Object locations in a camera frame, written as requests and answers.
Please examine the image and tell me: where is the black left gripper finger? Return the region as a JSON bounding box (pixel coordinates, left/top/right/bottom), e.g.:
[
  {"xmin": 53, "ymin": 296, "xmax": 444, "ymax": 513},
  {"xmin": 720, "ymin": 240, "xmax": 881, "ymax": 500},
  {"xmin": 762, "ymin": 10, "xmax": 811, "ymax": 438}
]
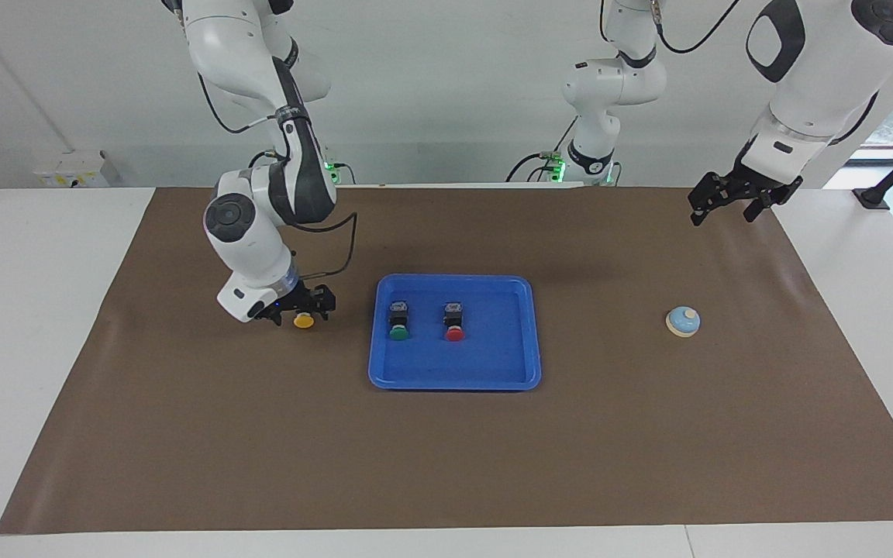
[
  {"xmin": 743, "ymin": 195, "xmax": 777, "ymax": 225},
  {"xmin": 688, "ymin": 174, "xmax": 726, "ymax": 227}
]

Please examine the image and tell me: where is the light blue desk bell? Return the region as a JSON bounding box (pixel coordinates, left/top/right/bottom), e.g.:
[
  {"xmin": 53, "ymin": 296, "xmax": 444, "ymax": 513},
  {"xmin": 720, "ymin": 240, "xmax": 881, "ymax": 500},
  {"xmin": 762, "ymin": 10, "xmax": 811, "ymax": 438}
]
[{"xmin": 665, "ymin": 306, "xmax": 702, "ymax": 339}]

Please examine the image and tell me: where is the blue plastic tray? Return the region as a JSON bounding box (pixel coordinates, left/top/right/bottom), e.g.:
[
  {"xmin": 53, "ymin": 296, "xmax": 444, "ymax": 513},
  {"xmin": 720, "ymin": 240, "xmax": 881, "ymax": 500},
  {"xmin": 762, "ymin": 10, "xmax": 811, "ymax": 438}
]
[{"xmin": 367, "ymin": 274, "xmax": 543, "ymax": 392}]

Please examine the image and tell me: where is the brown table mat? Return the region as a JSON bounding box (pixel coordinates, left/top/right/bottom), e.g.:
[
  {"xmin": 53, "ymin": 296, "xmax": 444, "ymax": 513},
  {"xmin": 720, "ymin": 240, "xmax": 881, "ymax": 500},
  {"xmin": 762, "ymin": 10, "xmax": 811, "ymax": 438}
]
[{"xmin": 0, "ymin": 186, "xmax": 893, "ymax": 536}]

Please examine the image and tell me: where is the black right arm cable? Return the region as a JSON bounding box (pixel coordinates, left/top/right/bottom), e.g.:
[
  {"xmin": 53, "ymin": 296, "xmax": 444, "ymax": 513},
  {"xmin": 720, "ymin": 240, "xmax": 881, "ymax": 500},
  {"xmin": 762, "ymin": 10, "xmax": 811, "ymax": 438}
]
[{"xmin": 197, "ymin": 74, "xmax": 358, "ymax": 281}]

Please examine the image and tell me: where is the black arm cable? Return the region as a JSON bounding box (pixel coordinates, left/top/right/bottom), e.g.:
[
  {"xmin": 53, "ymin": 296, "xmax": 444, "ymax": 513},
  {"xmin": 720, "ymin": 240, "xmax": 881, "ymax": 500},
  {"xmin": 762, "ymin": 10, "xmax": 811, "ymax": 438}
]
[
  {"xmin": 652, "ymin": 0, "xmax": 742, "ymax": 55},
  {"xmin": 197, "ymin": 74, "xmax": 358, "ymax": 281}
]

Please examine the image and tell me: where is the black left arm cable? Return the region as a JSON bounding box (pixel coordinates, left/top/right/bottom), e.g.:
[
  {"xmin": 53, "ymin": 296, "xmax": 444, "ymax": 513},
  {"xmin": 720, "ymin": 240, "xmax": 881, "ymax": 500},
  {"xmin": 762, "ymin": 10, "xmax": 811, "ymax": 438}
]
[{"xmin": 652, "ymin": 0, "xmax": 742, "ymax": 55}]

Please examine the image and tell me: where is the black base cable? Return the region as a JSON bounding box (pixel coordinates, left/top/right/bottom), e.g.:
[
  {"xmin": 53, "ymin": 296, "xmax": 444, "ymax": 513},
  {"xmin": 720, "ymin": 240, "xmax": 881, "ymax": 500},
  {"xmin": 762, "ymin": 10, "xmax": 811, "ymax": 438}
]
[{"xmin": 505, "ymin": 116, "xmax": 579, "ymax": 184}]

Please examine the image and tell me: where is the white wall socket box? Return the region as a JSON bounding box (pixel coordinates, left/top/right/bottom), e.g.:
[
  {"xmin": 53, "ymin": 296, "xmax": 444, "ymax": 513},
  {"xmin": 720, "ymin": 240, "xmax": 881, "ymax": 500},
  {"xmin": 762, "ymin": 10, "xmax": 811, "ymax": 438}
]
[{"xmin": 33, "ymin": 151, "xmax": 122, "ymax": 188}]

